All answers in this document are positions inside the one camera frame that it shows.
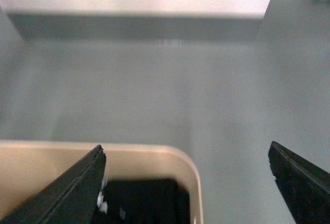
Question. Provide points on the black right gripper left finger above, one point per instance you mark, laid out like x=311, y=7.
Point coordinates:
x=71, y=198

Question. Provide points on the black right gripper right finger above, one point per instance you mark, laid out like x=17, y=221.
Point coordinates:
x=303, y=185

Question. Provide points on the beige plastic hamper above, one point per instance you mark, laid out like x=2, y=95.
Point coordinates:
x=27, y=167

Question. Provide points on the black printed clothing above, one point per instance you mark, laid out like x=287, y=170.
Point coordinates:
x=142, y=201

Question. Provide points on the white cabinet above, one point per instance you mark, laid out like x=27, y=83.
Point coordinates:
x=190, y=20

